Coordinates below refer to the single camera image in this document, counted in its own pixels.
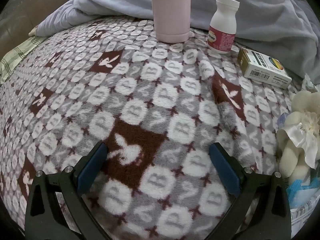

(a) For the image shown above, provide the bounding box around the white teal wrapper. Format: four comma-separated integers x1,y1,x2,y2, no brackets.
301,74,320,93

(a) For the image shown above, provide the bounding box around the white barcode package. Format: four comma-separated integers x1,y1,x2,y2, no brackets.
287,197,320,233

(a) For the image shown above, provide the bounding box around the paper tissue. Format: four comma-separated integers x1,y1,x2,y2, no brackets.
276,90,320,178

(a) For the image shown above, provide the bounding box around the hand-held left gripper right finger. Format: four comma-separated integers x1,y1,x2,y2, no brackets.
209,142,292,240

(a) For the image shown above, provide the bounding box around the pink thermos bottle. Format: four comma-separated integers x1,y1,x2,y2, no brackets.
151,0,192,43

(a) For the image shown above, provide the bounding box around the printed fleece blanket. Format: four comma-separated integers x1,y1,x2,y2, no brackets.
0,15,300,240

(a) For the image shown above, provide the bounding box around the white pill bottle pink label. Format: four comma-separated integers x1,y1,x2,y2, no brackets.
208,0,240,55

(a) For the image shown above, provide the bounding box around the grey-blue duvet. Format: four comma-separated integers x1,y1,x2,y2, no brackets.
34,0,320,80

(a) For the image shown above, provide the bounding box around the white medicine box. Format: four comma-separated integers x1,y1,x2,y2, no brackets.
237,47,292,89

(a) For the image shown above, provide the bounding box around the green plaid sheet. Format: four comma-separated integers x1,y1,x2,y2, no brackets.
0,35,44,84

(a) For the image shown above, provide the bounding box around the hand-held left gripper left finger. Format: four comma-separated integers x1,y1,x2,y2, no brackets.
25,141,118,240

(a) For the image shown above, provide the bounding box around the light blue plastic wrapper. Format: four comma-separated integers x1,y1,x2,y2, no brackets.
286,172,320,208

